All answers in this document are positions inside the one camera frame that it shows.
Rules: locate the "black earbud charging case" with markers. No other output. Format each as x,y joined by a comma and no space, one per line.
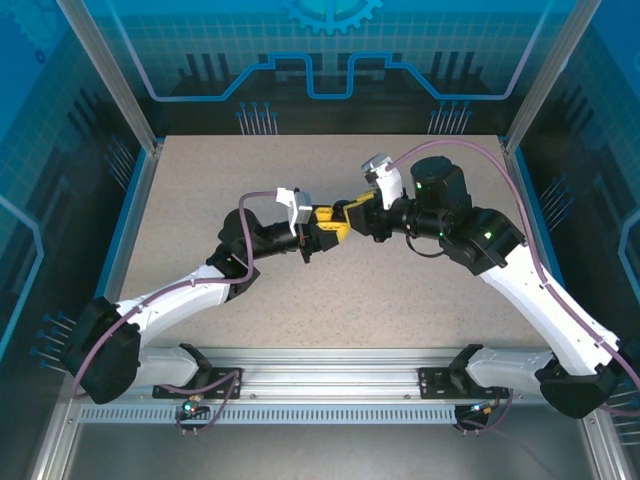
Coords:
341,207

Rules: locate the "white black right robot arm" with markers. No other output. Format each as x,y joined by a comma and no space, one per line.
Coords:
540,310

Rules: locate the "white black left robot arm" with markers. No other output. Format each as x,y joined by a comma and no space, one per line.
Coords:
170,297

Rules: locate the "small LED connector board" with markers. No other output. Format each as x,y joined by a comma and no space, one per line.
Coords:
190,406
482,409

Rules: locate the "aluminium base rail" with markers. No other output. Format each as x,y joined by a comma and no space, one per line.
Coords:
325,375

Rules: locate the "aluminium frame post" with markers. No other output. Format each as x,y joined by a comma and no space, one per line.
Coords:
114,75
550,75

